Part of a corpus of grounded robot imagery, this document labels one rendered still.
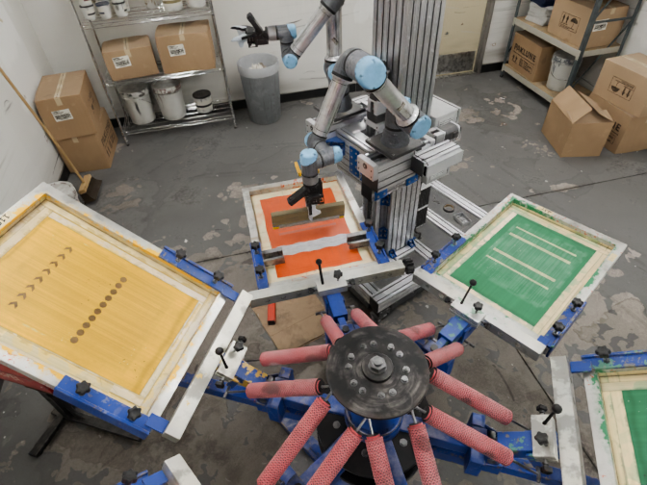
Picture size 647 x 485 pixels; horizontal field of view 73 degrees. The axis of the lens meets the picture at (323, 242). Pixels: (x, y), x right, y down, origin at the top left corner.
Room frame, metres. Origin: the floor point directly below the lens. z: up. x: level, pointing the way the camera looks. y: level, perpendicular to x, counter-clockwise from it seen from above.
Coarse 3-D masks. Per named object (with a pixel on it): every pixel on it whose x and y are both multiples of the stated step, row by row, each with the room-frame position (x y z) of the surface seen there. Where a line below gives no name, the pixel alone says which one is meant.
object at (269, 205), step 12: (264, 204) 1.90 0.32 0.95; (276, 204) 1.90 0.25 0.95; (288, 204) 1.89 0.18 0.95; (276, 240) 1.61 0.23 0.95; (288, 240) 1.60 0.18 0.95; (300, 240) 1.60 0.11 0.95; (300, 252) 1.51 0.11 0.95; (312, 252) 1.50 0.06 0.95; (288, 264) 1.43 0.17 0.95; (300, 264) 1.43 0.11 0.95; (312, 264) 1.43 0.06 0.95
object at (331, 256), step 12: (324, 192) 1.98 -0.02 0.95; (300, 204) 1.88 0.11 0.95; (324, 228) 1.67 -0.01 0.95; (336, 228) 1.67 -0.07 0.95; (348, 228) 1.66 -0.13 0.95; (312, 240) 1.59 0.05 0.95; (324, 252) 1.50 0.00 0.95; (336, 252) 1.49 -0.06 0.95; (348, 252) 1.49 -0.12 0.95; (324, 264) 1.42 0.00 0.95; (336, 264) 1.42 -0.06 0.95
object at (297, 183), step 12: (300, 180) 2.06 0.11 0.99; (324, 180) 2.07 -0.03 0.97; (336, 180) 2.09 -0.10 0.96; (252, 192) 1.99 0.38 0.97; (264, 192) 2.00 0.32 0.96; (348, 192) 1.92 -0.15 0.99; (348, 204) 1.86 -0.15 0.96; (252, 216) 1.77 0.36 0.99; (360, 216) 1.72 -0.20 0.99; (252, 228) 1.67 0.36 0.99; (360, 228) 1.64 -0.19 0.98; (252, 240) 1.58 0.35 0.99; (372, 252) 1.46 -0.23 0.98; (360, 264) 1.38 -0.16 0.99; (372, 264) 1.37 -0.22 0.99; (312, 276) 1.31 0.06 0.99
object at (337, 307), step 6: (330, 294) 1.16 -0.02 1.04; (336, 294) 1.16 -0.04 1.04; (330, 300) 1.13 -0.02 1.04; (336, 300) 1.13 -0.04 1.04; (342, 300) 1.13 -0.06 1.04; (330, 306) 1.10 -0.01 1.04; (336, 306) 1.10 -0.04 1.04; (342, 306) 1.10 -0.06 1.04; (330, 312) 1.09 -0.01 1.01; (336, 312) 1.07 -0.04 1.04; (342, 312) 1.07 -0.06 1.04; (336, 318) 1.05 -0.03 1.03
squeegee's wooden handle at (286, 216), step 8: (304, 208) 1.62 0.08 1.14; (320, 208) 1.62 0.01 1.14; (328, 208) 1.62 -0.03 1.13; (336, 208) 1.63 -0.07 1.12; (344, 208) 1.64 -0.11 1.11; (272, 216) 1.57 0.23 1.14; (280, 216) 1.58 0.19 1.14; (288, 216) 1.58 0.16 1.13; (296, 216) 1.59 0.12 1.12; (304, 216) 1.60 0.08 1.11; (320, 216) 1.62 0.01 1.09; (328, 216) 1.62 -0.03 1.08; (272, 224) 1.57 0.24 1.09; (280, 224) 1.58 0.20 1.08
